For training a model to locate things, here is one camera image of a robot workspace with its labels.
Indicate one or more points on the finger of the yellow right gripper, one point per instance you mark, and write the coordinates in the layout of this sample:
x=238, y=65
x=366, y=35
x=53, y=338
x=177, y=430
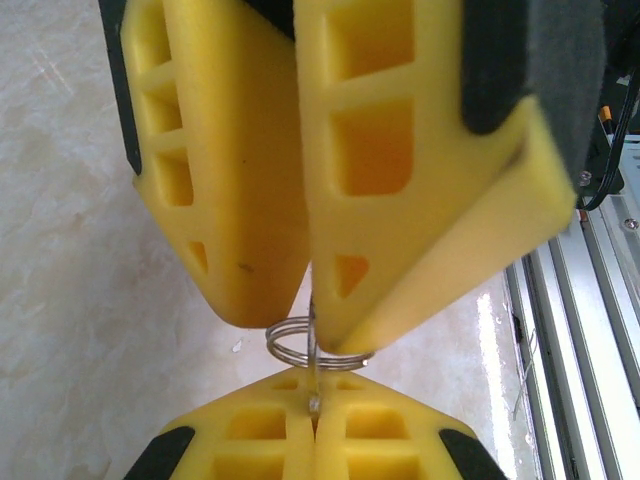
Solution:
x=450, y=200
x=240, y=175

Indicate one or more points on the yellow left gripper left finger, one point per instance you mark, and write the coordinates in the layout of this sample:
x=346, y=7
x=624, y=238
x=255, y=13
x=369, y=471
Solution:
x=250, y=440

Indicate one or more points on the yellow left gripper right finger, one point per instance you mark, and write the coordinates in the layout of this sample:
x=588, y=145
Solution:
x=380, y=440

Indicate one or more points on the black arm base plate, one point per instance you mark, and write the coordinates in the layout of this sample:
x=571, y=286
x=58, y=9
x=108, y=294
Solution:
x=600, y=165

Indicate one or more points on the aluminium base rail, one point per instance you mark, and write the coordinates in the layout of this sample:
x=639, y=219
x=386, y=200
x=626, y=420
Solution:
x=575, y=325

